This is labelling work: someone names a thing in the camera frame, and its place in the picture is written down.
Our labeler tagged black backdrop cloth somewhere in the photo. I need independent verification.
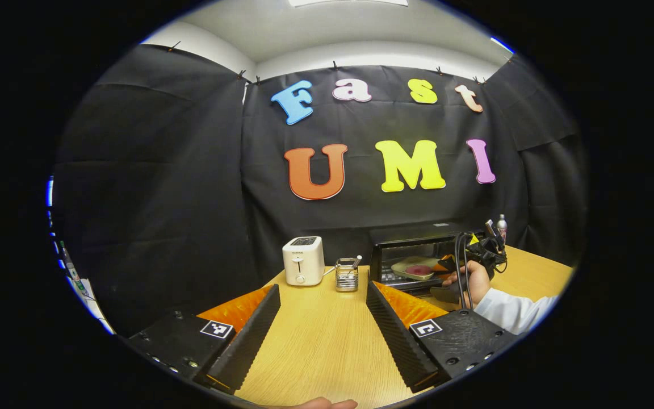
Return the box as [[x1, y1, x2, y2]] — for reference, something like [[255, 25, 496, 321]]
[[49, 43, 589, 336]]

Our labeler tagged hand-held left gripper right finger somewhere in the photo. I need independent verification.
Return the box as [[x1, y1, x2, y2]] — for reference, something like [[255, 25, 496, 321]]
[[366, 279, 523, 394]]

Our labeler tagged black electric oven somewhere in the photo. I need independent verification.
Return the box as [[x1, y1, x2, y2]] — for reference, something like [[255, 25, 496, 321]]
[[369, 222, 489, 297]]

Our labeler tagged wire cutlery holder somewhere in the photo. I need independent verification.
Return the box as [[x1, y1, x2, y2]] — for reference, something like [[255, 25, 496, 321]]
[[335, 255, 363, 293]]

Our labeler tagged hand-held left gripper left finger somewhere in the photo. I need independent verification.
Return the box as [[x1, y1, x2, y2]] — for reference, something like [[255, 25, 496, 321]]
[[124, 284, 281, 395]]

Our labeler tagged pale green square plate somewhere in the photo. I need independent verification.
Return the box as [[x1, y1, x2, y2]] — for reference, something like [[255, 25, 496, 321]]
[[391, 256, 447, 282]]

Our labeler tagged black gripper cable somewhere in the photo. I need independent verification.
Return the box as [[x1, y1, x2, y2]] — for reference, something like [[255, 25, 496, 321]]
[[454, 232, 472, 310]]

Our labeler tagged white toaster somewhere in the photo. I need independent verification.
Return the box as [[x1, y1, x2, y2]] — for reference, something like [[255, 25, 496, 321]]
[[282, 236, 325, 286]]

